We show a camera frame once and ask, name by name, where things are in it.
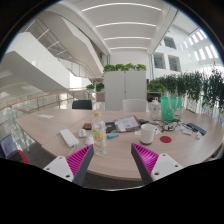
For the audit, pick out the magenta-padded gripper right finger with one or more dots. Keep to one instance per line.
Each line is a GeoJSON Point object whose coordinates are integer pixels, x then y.
{"type": "Point", "coordinates": [146, 159]}

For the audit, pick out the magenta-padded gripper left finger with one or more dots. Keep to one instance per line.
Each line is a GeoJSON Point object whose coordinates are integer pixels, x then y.
{"type": "Point", "coordinates": [78, 160]}

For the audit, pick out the clear lemon drink bottle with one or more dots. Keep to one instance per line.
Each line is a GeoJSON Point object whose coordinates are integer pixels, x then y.
{"type": "Point", "coordinates": [99, 136]}

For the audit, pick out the small white rounded device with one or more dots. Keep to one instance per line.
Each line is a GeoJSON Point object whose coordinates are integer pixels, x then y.
{"type": "Point", "coordinates": [89, 140]}
{"type": "Point", "coordinates": [82, 133]}

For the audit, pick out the flat round red coaster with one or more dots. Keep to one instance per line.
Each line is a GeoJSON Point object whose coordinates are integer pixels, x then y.
{"type": "Point", "coordinates": [165, 139]}

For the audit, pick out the small red black box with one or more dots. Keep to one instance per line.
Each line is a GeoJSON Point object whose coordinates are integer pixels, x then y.
{"type": "Point", "coordinates": [87, 126]}

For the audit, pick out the small black pouch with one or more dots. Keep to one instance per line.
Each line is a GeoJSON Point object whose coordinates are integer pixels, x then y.
{"type": "Point", "coordinates": [143, 121]}

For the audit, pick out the document in clear sleeve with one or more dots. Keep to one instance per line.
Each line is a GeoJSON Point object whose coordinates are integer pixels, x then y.
{"type": "Point", "coordinates": [127, 123]}

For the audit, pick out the blue green tube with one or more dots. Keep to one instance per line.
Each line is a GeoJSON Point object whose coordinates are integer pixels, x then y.
{"type": "Point", "coordinates": [112, 136]}

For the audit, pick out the black notebook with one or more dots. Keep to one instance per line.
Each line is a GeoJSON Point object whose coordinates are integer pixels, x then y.
{"type": "Point", "coordinates": [110, 127]}

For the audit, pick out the clear pump bottle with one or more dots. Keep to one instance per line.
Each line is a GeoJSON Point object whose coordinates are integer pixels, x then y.
{"type": "Point", "coordinates": [154, 111]}

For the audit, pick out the white label card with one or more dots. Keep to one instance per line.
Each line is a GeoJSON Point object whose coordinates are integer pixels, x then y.
{"type": "Point", "coordinates": [187, 131]}

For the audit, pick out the white paper sheet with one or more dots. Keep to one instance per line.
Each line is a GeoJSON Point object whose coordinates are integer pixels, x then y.
{"type": "Point", "coordinates": [46, 116]}

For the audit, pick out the green tote bag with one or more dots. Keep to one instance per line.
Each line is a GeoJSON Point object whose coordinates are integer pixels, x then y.
{"type": "Point", "coordinates": [170, 109]}

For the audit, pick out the black chair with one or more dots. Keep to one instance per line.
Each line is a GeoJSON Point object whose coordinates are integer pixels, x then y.
{"type": "Point", "coordinates": [82, 104]}

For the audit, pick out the red chair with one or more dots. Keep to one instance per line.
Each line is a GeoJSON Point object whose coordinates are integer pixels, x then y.
{"type": "Point", "coordinates": [22, 157]}

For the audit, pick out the dark blue keyboard case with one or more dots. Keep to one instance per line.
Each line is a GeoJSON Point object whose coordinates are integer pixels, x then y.
{"type": "Point", "coordinates": [196, 128]}

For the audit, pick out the planter box with plants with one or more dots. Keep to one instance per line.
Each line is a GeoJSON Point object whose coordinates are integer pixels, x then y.
{"type": "Point", "coordinates": [99, 90]}

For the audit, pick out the white cabinet with plants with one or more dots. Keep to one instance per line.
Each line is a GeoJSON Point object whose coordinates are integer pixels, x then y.
{"type": "Point", "coordinates": [125, 88]}

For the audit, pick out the green plant hedge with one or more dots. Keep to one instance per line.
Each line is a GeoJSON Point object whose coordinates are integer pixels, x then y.
{"type": "Point", "coordinates": [191, 86]}

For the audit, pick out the ceiling light strips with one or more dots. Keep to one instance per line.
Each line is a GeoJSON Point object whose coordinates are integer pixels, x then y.
{"type": "Point", "coordinates": [125, 24]}

